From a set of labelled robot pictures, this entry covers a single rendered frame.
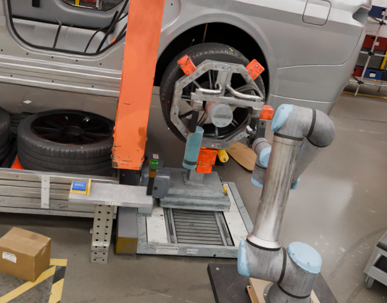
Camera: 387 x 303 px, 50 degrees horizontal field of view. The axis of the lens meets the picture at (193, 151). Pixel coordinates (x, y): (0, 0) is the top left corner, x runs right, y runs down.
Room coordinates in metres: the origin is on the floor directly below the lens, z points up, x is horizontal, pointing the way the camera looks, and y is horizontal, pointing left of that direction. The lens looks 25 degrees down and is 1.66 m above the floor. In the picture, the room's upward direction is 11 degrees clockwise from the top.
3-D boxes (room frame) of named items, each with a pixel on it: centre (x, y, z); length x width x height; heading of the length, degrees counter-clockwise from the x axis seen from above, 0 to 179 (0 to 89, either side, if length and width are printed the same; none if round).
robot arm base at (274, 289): (1.41, -0.55, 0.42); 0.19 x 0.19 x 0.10
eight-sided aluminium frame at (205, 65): (2.41, -0.08, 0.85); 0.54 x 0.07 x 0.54; 103
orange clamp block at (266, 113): (2.48, -0.39, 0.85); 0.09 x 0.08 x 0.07; 103
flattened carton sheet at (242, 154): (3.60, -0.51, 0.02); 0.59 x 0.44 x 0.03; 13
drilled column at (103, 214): (1.85, 0.41, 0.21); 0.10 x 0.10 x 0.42; 13
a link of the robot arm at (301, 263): (1.41, -0.54, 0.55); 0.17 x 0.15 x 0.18; 90
